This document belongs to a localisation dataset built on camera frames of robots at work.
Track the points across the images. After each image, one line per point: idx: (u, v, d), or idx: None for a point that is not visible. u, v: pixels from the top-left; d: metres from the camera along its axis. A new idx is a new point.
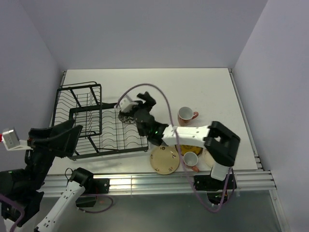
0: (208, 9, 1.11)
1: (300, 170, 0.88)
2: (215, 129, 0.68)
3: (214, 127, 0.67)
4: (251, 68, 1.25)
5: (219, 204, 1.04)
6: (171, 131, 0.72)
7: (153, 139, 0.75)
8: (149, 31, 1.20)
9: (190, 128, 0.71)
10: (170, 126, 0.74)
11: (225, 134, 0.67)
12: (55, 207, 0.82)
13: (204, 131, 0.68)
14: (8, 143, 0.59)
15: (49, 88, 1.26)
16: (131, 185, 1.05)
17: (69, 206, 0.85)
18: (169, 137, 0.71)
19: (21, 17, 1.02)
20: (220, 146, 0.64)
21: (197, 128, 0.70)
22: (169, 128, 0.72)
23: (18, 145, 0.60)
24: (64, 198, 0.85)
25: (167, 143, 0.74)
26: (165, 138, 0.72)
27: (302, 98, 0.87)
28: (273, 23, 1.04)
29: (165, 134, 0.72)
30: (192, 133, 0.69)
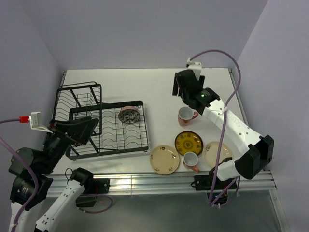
0: (209, 9, 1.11)
1: (300, 169, 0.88)
2: (264, 144, 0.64)
3: (266, 142, 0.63)
4: (251, 68, 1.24)
5: (219, 204, 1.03)
6: (219, 108, 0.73)
7: (190, 100, 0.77)
8: (149, 31, 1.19)
9: (242, 124, 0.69)
10: (221, 103, 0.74)
11: (266, 152, 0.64)
12: (54, 204, 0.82)
13: (254, 140, 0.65)
14: (34, 123, 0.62)
15: (49, 88, 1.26)
16: (131, 185, 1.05)
17: (69, 204, 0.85)
18: (214, 113, 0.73)
19: (21, 16, 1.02)
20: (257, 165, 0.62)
21: (247, 128, 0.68)
22: (219, 105, 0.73)
23: (42, 126, 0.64)
24: (63, 195, 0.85)
25: (203, 112, 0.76)
26: (209, 108, 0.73)
27: (302, 97, 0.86)
28: (273, 22, 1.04)
29: (211, 106, 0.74)
30: (241, 130, 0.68)
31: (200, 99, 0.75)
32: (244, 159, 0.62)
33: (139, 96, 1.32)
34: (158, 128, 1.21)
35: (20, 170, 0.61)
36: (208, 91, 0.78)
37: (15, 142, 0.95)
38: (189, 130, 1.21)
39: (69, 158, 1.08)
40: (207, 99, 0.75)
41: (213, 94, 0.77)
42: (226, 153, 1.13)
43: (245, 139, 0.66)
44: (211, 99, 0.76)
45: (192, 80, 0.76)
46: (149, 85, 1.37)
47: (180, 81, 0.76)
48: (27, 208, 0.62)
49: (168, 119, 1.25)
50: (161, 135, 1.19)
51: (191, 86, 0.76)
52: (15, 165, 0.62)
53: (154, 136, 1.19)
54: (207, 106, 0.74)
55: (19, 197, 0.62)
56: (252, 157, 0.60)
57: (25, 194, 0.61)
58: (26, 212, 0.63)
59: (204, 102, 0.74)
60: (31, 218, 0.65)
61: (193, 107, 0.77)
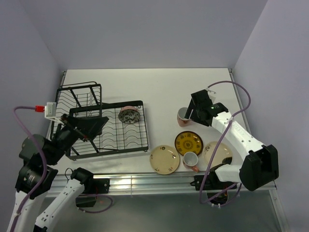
0: (209, 9, 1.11)
1: (300, 170, 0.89)
2: (267, 153, 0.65)
3: (267, 149, 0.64)
4: (251, 68, 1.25)
5: (219, 204, 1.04)
6: (226, 119, 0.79)
7: (201, 111, 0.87)
8: (150, 30, 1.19)
9: (246, 133, 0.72)
10: (229, 114, 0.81)
11: (269, 162, 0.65)
12: (54, 202, 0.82)
13: (256, 147, 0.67)
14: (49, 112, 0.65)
15: (49, 88, 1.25)
16: (131, 185, 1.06)
17: (69, 202, 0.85)
18: (220, 122, 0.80)
19: (21, 16, 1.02)
20: (257, 171, 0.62)
21: (251, 137, 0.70)
22: (226, 116, 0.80)
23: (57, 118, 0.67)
24: (63, 194, 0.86)
25: (212, 123, 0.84)
26: (216, 118, 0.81)
27: (301, 98, 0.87)
28: (273, 23, 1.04)
29: (218, 116, 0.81)
30: (243, 137, 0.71)
31: (209, 110, 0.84)
32: (245, 166, 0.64)
33: (139, 97, 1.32)
34: (158, 128, 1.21)
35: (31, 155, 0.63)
36: (218, 105, 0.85)
37: (14, 142, 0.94)
38: (189, 130, 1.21)
39: (69, 158, 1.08)
40: (216, 110, 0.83)
41: (223, 107, 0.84)
42: (226, 153, 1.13)
43: (247, 145, 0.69)
44: (220, 111, 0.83)
45: (204, 96, 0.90)
46: (149, 85, 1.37)
47: (195, 98, 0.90)
48: (33, 196, 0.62)
49: (168, 119, 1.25)
50: (161, 135, 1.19)
51: (204, 102, 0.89)
52: (27, 150, 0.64)
53: (154, 136, 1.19)
54: (215, 116, 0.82)
55: (25, 186, 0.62)
56: (250, 161, 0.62)
57: (31, 182, 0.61)
58: (31, 201, 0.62)
59: (213, 113, 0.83)
60: (34, 209, 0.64)
61: (204, 117, 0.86)
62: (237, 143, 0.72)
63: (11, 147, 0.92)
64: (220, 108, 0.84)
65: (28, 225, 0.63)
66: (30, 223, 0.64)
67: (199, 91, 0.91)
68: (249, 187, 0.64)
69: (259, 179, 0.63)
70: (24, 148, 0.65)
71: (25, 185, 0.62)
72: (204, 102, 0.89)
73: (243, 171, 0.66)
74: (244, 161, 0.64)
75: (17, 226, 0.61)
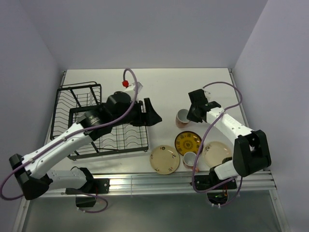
0: (209, 9, 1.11)
1: (299, 170, 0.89)
2: (256, 139, 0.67)
3: (256, 134, 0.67)
4: (251, 68, 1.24)
5: (219, 204, 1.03)
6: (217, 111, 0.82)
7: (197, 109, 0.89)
8: (149, 31, 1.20)
9: (236, 121, 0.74)
10: (222, 108, 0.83)
11: (260, 146, 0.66)
12: (64, 172, 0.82)
13: (245, 132, 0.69)
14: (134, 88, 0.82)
15: (49, 88, 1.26)
16: (131, 185, 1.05)
17: (69, 184, 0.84)
18: (212, 116, 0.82)
19: (21, 17, 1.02)
20: (246, 154, 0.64)
21: (241, 125, 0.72)
22: (218, 110, 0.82)
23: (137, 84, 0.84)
24: (71, 173, 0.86)
25: (207, 118, 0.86)
26: (209, 112, 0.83)
27: (301, 98, 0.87)
28: (273, 22, 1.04)
29: (212, 111, 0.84)
30: (233, 125, 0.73)
31: (203, 107, 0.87)
32: (235, 149, 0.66)
33: (139, 97, 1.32)
34: (158, 128, 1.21)
35: (116, 101, 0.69)
36: (213, 102, 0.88)
37: (14, 142, 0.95)
38: (189, 130, 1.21)
39: (69, 158, 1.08)
40: (209, 107, 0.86)
41: (217, 104, 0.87)
42: (226, 153, 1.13)
43: (237, 132, 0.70)
44: (213, 107, 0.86)
45: (200, 95, 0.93)
46: (149, 85, 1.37)
47: (191, 97, 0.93)
48: (85, 134, 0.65)
49: (167, 118, 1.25)
50: (161, 135, 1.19)
51: (199, 100, 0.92)
52: (115, 96, 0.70)
53: (154, 136, 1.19)
54: (208, 111, 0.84)
55: (86, 122, 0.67)
56: (238, 143, 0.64)
57: (95, 123, 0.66)
58: (80, 136, 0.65)
59: (207, 108, 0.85)
60: (72, 146, 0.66)
61: (199, 114, 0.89)
62: (229, 131, 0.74)
63: (11, 147, 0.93)
64: (213, 104, 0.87)
65: (58, 156, 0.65)
66: (62, 155, 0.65)
67: (195, 90, 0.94)
68: (244, 172, 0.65)
69: (250, 163, 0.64)
70: (114, 93, 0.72)
71: (86, 122, 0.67)
72: (200, 100, 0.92)
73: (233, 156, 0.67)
74: (234, 144, 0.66)
75: (53, 149, 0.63)
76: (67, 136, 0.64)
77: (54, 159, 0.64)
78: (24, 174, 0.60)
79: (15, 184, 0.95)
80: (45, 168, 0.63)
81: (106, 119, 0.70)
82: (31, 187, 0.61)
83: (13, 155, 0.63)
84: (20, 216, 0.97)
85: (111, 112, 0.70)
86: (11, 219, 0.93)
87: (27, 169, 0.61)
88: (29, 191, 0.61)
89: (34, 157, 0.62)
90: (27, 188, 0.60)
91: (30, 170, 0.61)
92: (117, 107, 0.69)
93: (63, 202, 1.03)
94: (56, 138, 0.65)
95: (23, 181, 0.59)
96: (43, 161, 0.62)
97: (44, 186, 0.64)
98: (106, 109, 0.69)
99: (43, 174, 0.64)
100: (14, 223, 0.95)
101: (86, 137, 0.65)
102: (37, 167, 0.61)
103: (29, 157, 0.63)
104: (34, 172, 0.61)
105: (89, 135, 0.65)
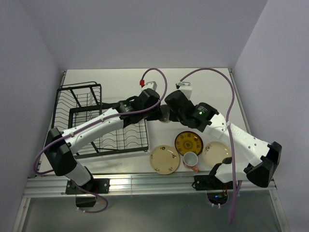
0: (209, 9, 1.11)
1: (299, 170, 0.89)
2: (274, 152, 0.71)
3: (274, 149, 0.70)
4: (251, 68, 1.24)
5: (219, 204, 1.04)
6: (221, 123, 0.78)
7: (188, 119, 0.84)
8: (149, 30, 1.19)
9: (247, 136, 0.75)
10: (220, 116, 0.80)
11: (277, 159, 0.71)
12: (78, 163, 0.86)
13: (264, 150, 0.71)
14: (152, 86, 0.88)
15: (49, 88, 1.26)
16: (131, 185, 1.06)
17: (81, 177, 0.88)
18: (217, 130, 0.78)
19: (21, 16, 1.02)
20: (270, 175, 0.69)
21: (254, 139, 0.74)
22: (219, 120, 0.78)
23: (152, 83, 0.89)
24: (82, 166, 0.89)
25: (205, 129, 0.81)
26: (211, 126, 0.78)
27: (301, 98, 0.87)
28: (273, 22, 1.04)
29: (213, 123, 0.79)
30: (248, 142, 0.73)
31: (197, 116, 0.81)
32: (258, 172, 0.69)
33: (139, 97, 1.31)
34: (157, 128, 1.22)
35: (148, 94, 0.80)
36: (205, 107, 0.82)
37: (14, 142, 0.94)
38: (189, 130, 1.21)
39: None
40: (203, 115, 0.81)
41: (211, 109, 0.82)
42: (226, 153, 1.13)
43: (256, 151, 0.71)
44: (210, 115, 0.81)
45: (183, 100, 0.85)
46: None
47: (171, 104, 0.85)
48: (120, 118, 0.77)
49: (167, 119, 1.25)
50: (161, 136, 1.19)
51: (184, 106, 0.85)
52: (148, 92, 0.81)
53: (154, 136, 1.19)
54: (210, 124, 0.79)
55: (120, 109, 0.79)
56: (266, 169, 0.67)
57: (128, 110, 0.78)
58: (116, 119, 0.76)
59: (203, 120, 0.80)
60: (107, 127, 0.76)
61: (194, 125, 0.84)
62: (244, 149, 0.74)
63: (11, 147, 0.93)
64: (206, 111, 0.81)
65: (94, 135, 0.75)
66: (96, 134, 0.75)
67: (176, 94, 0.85)
68: (262, 184, 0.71)
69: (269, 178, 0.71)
70: (147, 88, 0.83)
71: (120, 109, 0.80)
72: (185, 106, 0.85)
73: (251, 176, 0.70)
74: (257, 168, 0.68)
75: (91, 127, 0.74)
76: (105, 118, 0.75)
77: (89, 137, 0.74)
78: (64, 145, 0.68)
79: (15, 184, 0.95)
80: (81, 143, 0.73)
81: (138, 108, 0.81)
82: (65, 161, 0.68)
83: (53, 129, 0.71)
84: (20, 216, 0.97)
85: (143, 104, 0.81)
86: (11, 220, 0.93)
87: (67, 141, 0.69)
88: (62, 164, 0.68)
89: (74, 131, 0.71)
90: (61, 161, 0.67)
91: (70, 142, 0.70)
92: (148, 100, 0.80)
93: (63, 203, 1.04)
94: (94, 118, 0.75)
95: (62, 152, 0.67)
96: (82, 136, 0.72)
97: (74, 163, 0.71)
98: (138, 100, 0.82)
99: (77, 150, 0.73)
100: (14, 223, 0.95)
101: (120, 121, 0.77)
102: (76, 140, 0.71)
103: (68, 131, 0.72)
104: (73, 144, 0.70)
105: (123, 120, 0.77)
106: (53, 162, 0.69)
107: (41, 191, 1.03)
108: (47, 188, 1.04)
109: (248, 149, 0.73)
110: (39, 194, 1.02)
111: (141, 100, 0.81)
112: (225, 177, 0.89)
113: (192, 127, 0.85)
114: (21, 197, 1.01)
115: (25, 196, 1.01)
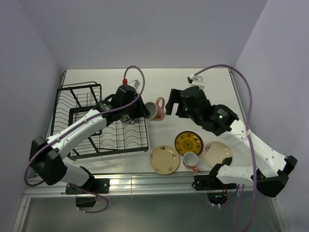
0: (209, 8, 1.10)
1: (299, 170, 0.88)
2: (289, 166, 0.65)
3: (291, 164, 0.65)
4: (251, 68, 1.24)
5: (219, 204, 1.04)
6: (241, 131, 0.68)
7: (205, 122, 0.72)
8: (149, 30, 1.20)
9: (266, 146, 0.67)
10: (241, 123, 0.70)
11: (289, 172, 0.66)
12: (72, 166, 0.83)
13: (281, 164, 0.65)
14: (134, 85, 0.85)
15: (49, 89, 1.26)
16: (131, 185, 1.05)
17: (79, 178, 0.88)
18: (236, 137, 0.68)
19: (21, 16, 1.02)
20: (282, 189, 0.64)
21: (272, 151, 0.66)
22: (240, 127, 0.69)
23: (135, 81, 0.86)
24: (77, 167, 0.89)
25: (222, 135, 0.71)
26: (230, 133, 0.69)
27: (301, 98, 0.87)
28: (273, 22, 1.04)
29: (232, 129, 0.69)
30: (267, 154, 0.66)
31: (217, 120, 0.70)
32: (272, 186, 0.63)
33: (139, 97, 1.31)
34: (157, 129, 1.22)
35: (124, 90, 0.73)
36: (226, 110, 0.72)
37: (14, 142, 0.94)
38: (189, 130, 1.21)
39: (69, 158, 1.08)
40: (224, 120, 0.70)
41: (231, 113, 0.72)
42: (226, 153, 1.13)
43: (273, 164, 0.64)
44: (230, 119, 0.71)
45: (202, 99, 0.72)
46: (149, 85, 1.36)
47: (188, 101, 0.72)
48: (103, 116, 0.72)
49: (168, 119, 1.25)
50: (159, 135, 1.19)
51: (202, 105, 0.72)
52: (123, 87, 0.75)
53: (154, 136, 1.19)
54: (229, 130, 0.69)
55: (101, 109, 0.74)
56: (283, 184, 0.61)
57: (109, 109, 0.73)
58: (99, 118, 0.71)
59: (224, 124, 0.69)
60: (92, 127, 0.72)
61: (211, 129, 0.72)
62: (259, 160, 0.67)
63: (11, 147, 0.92)
64: (227, 115, 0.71)
65: (80, 137, 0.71)
66: (82, 136, 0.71)
67: (193, 92, 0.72)
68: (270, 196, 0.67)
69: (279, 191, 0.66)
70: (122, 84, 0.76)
71: (101, 109, 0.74)
72: (203, 106, 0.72)
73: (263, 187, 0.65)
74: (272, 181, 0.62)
75: (75, 129, 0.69)
76: (88, 118, 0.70)
77: (75, 140, 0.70)
78: (51, 151, 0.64)
79: (14, 184, 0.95)
80: (68, 147, 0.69)
81: (118, 105, 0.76)
82: (54, 167, 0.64)
83: (36, 138, 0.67)
84: (20, 217, 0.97)
85: (121, 100, 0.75)
86: (11, 220, 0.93)
87: (54, 147, 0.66)
88: (52, 172, 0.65)
89: (60, 136, 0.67)
90: (50, 168, 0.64)
91: (57, 148, 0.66)
92: (125, 95, 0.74)
93: (63, 203, 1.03)
94: (77, 121, 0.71)
95: (51, 159, 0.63)
96: (69, 139, 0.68)
97: (64, 168, 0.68)
98: (116, 97, 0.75)
99: (65, 154, 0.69)
100: (14, 223, 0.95)
101: (105, 120, 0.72)
102: (63, 145, 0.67)
103: (53, 137, 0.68)
104: (61, 149, 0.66)
105: (105, 118, 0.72)
106: (42, 172, 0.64)
107: (41, 191, 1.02)
108: (47, 188, 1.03)
109: (265, 161, 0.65)
110: (38, 194, 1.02)
111: (119, 96, 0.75)
112: (226, 179, 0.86)
113: (208, 131, 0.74)
114: (21, 196, 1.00)
115: (25, 196, 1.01)
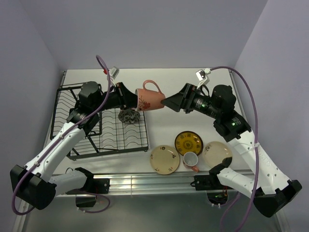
0: (209, 8, 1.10)
1: (299, 170, 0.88)
2: (291, 190, 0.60)
3: (294, 187, 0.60)
4: (251, 68, 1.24)
5: (219, 204, 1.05)
6: (249, 142, 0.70)
7: (220, 124, 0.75)
8: (149, 30, 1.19)
9: (271, 164, 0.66)
10: (252, 135, 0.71)
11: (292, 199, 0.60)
12: (64, 176, 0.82)
13: (281, 184, 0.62)
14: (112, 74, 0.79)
15: (49, 89, 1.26)
16: (131, 185, 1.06)
17: (74, 182, 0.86)
18: (243, 146, 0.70)
19: (21, 16, 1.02)
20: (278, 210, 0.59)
21: (276, 170, 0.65)
22: (250, 138, 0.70)
23: (116, 69, 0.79)
24: (71, 174, 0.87)
25: (231, 141, 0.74)
26: (238, 140, 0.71)
27: (301, 98, 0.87)
28: (273, 22, 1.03)
29: (241, 138, 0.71)
30: (269, 170, 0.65)
31: (230, 126, 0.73)
32: (266, 201, 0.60)
33: None
34: (157, 129, 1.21)
35: (86, 95, 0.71)
36: (241, 121, 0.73)
37: (14, 142, 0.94)
38: (189, 130, 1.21)
39: (69, 158, 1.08)
40: (236, 128, 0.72)
41: (245, 124, 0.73)
42: (226, 153, 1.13)
43: (273, 182, 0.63)
44: (242, 129, 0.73)
45: (231, 104, 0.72)
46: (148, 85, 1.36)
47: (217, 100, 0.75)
48: (79, 127, 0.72)
49: (167, 119, 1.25)
50: (160, 136, 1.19)
51: (226, 109, 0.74)
52: (84, 91, 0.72)
53: (154, 136, 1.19)
54: (237, 137, 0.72)
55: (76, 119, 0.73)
56: (277, 201, 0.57)
57: (83, 118, 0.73)
58: (76, 131, 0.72)
59: (233, 132, 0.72)
60: (70, 142, 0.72)
61: (220, 132, 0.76)
62: (261, 174, 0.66)
63: (11, 147, 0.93)
64: (240, 125, 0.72)
65: (60, 153, 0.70)
66: (62, 153, 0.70)
67: (228, 95, 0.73)
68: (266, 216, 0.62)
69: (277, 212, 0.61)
70: (82, 86, 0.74)
71: (76, 119, 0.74)
72: (227, 109, 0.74)
73: (258, 202, 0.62)
74: (268, 196, 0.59)
75: (53, 149, 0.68)
76: (63, 134, 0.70)
77: (55, 159, 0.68)
78: (34, 177, 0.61)
79: None
80: (50, 167, 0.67)
81: (90, 109, 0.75)
82: (41, 191, 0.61)
83: (14, 167, 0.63)
84: (20, 217, 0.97)
85: (90, 104, 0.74)
86: (11, 220, 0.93)
87: (35, 172, 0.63)
88: (41, 195, 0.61)
89: (38, 160, 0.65)
90: (37, 193, 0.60)
91: (38, 172, 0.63)
92: (91, 98, 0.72)
93: (63, 203, 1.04)
94: (52, 140, 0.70)
95: (35, 185, 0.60)
96: (49, 161, 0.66)
97: (53, 188, 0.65)
98: (84, 104, 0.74)
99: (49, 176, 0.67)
100: (14, 223, 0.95)
101: (81, 131, 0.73)
102: (44, 168, 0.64)
103: (31, 164, 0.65)
104: (42, 173, 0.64)
105: (82, 128, 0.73)
106: (30, 199, 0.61)
107: None
108: None
109: (266, 177, 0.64)
110: None
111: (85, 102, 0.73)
112: (228, 181, 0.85)
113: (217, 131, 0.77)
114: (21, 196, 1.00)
115: None
